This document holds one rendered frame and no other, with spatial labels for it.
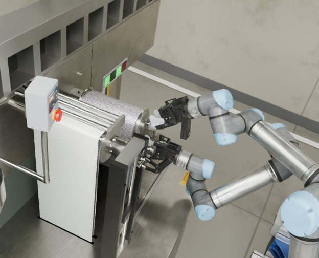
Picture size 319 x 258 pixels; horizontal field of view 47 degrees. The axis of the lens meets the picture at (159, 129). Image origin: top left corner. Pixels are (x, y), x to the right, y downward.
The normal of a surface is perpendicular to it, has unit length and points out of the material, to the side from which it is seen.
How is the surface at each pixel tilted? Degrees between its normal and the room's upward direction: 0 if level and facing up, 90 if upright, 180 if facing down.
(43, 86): 0
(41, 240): 0
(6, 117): 90
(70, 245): 0
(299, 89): 90
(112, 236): 90
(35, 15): 57
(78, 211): 90
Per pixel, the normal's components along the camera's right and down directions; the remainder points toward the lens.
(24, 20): 0.84, -0.11
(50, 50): -0.39, 0.53
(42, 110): -0.13, 0.60
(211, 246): 0.15, -0.77
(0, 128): 0.91, 0.36
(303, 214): -0.81, 0.13
